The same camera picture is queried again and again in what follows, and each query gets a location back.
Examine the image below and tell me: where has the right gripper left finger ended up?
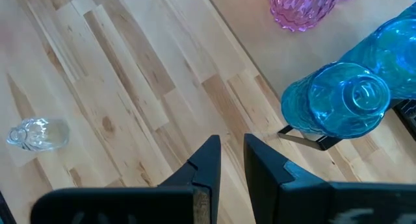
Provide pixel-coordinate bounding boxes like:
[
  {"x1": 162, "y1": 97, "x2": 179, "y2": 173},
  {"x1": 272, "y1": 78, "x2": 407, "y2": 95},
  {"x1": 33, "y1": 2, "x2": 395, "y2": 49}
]
[{"x1": 30, "y1": 134, "x2": 222, "y2": 224}]

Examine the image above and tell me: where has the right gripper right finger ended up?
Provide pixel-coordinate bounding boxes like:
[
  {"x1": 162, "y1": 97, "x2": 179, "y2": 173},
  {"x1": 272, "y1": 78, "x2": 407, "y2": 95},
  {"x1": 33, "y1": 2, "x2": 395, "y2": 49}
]
[{"x1": 243, "y1": 133, "x2": 416, "y2": 224}]

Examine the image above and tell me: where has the wide blue zigzag glass vase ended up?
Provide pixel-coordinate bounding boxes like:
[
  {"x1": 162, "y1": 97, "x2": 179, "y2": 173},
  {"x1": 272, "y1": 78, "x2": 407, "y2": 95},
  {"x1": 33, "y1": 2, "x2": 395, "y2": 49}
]
[{"x1": 281, "y1": 62, "x2": 391, "y2": 140}]

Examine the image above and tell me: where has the small blue glass vase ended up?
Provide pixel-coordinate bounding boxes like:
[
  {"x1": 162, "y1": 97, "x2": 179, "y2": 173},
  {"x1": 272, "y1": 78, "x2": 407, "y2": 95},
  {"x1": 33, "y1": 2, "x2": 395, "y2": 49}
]
[{"x1": 339, "y1": 25, "x2": 416, "y2": 100}]

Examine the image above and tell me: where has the pink flared diamond-pattern vase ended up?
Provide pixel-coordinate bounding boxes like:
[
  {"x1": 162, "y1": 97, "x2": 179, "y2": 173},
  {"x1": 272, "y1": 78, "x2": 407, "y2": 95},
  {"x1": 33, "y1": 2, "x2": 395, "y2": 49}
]
[{"x1": 268, "y1": 0, "x2": 342, "y2": 32}]

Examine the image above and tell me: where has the tall blue embossed glass vase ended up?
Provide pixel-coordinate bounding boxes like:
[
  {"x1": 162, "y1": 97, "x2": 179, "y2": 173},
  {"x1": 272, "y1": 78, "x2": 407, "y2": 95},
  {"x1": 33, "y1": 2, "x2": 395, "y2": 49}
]
[{"x1": 380, "y1": 3, "x2": 416, "y2": 43}]

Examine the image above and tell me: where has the clear embossed glass bottle vase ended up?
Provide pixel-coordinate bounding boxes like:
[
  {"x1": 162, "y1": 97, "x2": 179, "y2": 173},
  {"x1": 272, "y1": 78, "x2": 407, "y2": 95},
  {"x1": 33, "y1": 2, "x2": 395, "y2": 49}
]
[{"x1": 6, "y1": 117, "x2": 71, "y2": 153}]

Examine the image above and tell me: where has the black aluminium side frame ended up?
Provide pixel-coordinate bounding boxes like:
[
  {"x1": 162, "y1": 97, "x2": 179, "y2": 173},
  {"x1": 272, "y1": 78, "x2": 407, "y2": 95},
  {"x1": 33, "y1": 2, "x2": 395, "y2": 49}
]
[{"x1": 391, "y1": 99, "x2": 416, "y2": 142}]

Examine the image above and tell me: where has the wooden shelf black metal frame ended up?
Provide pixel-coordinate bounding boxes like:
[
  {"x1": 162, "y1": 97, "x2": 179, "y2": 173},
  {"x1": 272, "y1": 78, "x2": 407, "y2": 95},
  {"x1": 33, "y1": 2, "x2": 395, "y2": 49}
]
[{"x1": 203, "y1": 0, "x2": 416, "y2": 152}]

